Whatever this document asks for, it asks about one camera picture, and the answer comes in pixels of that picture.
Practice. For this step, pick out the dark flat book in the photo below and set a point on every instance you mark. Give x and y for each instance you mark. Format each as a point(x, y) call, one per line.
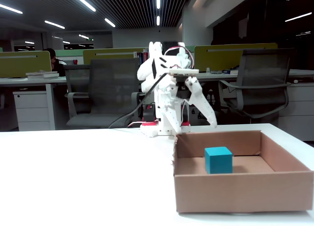
point(229, 71)

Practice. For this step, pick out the red cup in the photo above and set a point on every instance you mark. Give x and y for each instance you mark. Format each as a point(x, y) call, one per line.
point(75, 62)

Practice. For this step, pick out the row of upright books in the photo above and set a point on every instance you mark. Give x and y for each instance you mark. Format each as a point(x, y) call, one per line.
point(143, 57)

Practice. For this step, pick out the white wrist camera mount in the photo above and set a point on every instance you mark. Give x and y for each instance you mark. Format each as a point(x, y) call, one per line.
point(182, 71)

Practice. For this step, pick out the white drawer cabinet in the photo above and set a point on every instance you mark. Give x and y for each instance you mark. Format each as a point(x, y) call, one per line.
point(32, 110)
point(299, 108)

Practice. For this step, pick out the white office desk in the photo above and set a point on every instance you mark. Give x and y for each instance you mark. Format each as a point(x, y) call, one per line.
point(24, 81)
point(213, 75)

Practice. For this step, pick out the grey mesh office chair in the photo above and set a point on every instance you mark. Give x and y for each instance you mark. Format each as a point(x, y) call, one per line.
point(112, 83)

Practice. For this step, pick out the stack of books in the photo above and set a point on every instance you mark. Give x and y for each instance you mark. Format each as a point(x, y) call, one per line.
point(43, 75)

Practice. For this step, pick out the seated person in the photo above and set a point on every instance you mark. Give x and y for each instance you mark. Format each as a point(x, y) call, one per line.
point(57, 66)

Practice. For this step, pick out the blue cube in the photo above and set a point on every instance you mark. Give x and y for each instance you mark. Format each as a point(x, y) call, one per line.
point(218, 162)

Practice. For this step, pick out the green desk partition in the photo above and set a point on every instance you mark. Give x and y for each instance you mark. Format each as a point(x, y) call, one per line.
point(71, 52)

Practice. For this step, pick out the black mesh office chair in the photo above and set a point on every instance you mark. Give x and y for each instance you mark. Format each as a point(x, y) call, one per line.
point(265, 68)

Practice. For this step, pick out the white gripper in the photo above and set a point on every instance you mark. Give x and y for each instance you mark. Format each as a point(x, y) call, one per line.
point(196, 91)

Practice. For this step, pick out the brown cardboard box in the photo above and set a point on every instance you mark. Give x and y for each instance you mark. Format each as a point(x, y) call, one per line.
point(240, 194)

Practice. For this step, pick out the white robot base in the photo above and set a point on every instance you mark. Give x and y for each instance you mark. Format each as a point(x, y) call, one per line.
point(149, 131)

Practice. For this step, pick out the olive desk partition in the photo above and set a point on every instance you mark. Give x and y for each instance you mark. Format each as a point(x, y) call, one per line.
point(110, 56)
point(220, 59)
point(22, 64)

